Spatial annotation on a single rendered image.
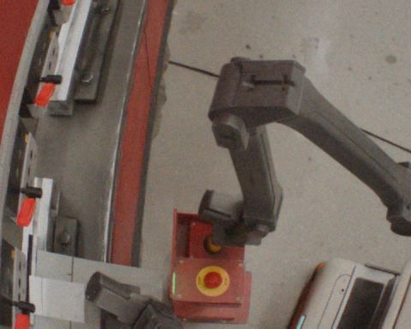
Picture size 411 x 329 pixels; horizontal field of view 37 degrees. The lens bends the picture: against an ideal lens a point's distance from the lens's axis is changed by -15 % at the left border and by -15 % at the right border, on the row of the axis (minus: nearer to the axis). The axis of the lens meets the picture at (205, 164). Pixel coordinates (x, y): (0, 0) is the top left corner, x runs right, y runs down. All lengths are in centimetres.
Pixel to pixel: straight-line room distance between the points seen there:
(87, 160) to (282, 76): 69
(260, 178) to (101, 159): 48
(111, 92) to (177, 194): 88
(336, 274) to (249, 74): 123
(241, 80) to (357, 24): 185
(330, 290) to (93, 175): 89
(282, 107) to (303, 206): 153
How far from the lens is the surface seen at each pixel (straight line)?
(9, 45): 93
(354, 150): 94
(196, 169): 236
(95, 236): 142
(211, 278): 146
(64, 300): 129
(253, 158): 102
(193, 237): 154
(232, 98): 88
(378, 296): 128
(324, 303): 202
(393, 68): 265
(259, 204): 117
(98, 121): 149
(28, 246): 133
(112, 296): 103
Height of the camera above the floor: 226
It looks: 73 degrees down
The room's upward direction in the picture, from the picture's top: 3 degrees clockwise
